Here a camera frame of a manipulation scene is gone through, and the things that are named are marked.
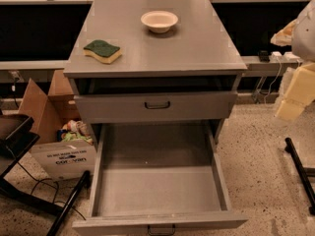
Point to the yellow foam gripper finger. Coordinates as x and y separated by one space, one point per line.
297 91
284 36

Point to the green and yellow sponge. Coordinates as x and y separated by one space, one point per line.
102 51

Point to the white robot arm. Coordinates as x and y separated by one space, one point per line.
303 35

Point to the grey drawer cabinet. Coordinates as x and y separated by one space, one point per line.
195 55

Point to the grey upper drawer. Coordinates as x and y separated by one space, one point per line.
129 108

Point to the open grey lower drawer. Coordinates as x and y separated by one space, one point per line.
159 175

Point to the white power strip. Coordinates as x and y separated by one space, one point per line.
286 57

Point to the black stand leg right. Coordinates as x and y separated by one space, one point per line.
305 173

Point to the white paper bowl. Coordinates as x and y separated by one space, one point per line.
159 21

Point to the colourful items in box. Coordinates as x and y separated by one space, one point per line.
74 131

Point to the brown cardboard box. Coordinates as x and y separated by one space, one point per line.
50 111

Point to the black upper drawer handle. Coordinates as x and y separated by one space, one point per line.
157 105

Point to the black drawer handle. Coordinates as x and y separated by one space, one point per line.
157 105
161 231

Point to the black lower drawer handle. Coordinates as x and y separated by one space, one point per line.
161 231

